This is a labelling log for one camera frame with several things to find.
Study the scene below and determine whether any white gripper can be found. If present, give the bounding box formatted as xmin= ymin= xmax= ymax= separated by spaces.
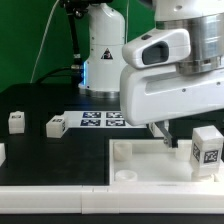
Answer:
xmin=120 ymin=65 xmax=224 ymax=148

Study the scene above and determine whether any white square tabletop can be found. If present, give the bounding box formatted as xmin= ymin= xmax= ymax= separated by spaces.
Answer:
xmin=108 ymin=139 xmax=224 ymax=186

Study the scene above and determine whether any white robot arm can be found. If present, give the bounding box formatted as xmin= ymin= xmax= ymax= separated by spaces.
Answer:
xmin=68 ymin=0 xmax=224 ymax=126

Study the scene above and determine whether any white sheet with AprilTags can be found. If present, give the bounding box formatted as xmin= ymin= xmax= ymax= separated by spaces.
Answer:
xmin=63 ymin=110 xmax=148 ymax=130

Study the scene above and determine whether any white U-shaped obstacle fence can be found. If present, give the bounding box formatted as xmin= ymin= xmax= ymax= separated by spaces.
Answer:
xmin=0 ymin=142 xmax=224 ymax=215

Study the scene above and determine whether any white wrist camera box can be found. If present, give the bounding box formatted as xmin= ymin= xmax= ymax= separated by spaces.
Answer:
xmin=122 ymin=28 xmax=191 ymax=69

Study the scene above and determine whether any black cable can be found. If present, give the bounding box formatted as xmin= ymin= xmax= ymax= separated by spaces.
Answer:
xmin=34 ymin=66 xmax=84 ymax=84

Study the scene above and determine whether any white cable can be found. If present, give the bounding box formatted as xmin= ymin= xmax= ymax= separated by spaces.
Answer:
xmin=29 ymin=0 xmax=63 ymax=84

